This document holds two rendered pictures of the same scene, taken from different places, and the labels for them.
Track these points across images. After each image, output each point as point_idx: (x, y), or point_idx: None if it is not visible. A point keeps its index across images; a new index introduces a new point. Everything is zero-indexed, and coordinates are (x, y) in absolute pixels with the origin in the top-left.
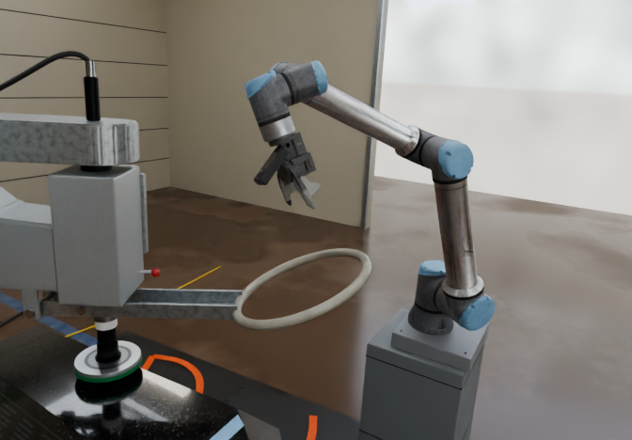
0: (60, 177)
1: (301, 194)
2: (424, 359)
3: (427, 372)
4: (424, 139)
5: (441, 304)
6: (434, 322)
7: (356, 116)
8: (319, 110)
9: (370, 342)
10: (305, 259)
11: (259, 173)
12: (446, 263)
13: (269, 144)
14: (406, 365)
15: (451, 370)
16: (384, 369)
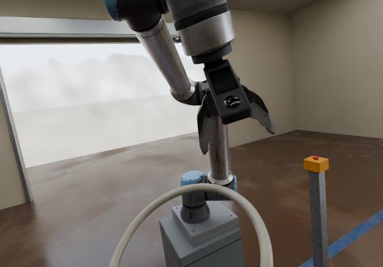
0: None
1: (263, 120)
2: (217, 237)
3: (223, 243)
4: (195, 84)
5: (213, 195)
6: (205, 211)
7: (178, 58)
8: (157, 48)
9: (180, 256)
10: (136, 226)
11: (236, 100)
12: (218, 166)
13: (210, 56)
14: (210, 250)
15: (233, 230)
16: (196, 266)
